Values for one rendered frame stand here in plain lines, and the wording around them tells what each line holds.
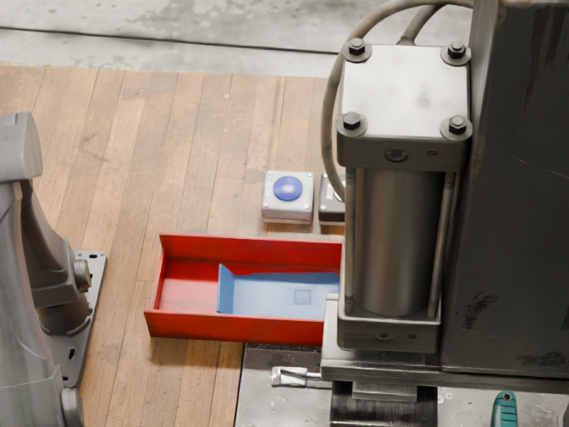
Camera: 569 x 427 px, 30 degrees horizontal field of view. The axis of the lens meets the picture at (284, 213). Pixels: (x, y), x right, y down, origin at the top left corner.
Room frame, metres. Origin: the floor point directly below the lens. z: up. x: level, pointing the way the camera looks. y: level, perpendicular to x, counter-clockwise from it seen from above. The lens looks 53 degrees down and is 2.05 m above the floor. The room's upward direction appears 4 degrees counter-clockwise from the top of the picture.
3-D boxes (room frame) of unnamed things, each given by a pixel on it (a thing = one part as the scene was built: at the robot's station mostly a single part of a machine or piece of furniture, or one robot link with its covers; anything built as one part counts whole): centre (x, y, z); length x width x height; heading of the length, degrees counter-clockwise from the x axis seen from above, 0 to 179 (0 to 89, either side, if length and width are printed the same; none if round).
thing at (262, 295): (0.72, 0.01, 0.92); 0.15 x 0.07 x 0.03; 86
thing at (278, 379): (0.57, -0.01, 0.98); 0.07 x 0.02 x 0.01; 82
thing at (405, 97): (0.51, -0.09, 1.37); 0.11 x 0.09 x 0.30; 172
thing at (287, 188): (0.88, -0.01, 0.93); 0.04 x 0.04 x 0.02
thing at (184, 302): (0.72, 0.05, 0.93); 0.25 x 0.12 x 0.06; 82
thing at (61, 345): (0.72, 0.28, 0.94); 0.20 x 0.07 x 0.08; 172
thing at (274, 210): (0.88, -0.01, 0.90); 0.07 x 0.07 x 0.06; 82
